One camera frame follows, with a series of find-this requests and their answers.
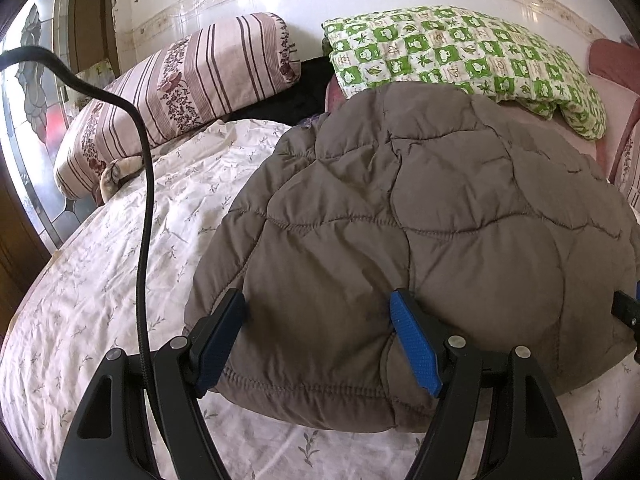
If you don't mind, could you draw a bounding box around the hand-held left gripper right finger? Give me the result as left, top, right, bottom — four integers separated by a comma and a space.
389, 288, 583, 480

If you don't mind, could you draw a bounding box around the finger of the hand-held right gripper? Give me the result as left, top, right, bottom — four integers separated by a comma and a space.
612, 282, 640, 346

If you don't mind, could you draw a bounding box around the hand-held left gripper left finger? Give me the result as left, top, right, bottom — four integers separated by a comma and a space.
56, 288, 248, 480

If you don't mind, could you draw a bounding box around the grey-brown puffer jacket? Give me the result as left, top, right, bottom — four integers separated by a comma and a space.
184, 80, 640, 433

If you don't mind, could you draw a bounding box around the striped floral pillow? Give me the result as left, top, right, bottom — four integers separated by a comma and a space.
612, 135, 640, 206
54, 11, 303, 201

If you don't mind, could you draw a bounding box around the white floral bed sheet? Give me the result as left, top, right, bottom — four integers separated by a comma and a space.
0, 117, 640, 480

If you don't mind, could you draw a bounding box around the beige floral cloth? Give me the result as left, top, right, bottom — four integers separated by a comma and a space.
99, 155, 155, 197

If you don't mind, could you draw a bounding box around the black cloth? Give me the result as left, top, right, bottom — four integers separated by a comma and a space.
235, 57, 333, 125

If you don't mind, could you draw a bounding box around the green checkered pillow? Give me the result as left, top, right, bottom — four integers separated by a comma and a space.
320, 6, 608, 141

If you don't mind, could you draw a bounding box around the stained glass window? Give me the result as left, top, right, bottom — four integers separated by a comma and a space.
0, 0, 78, 251

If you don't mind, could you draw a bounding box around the thick black braided cable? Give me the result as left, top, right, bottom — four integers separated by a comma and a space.
0, 46, 161, 480

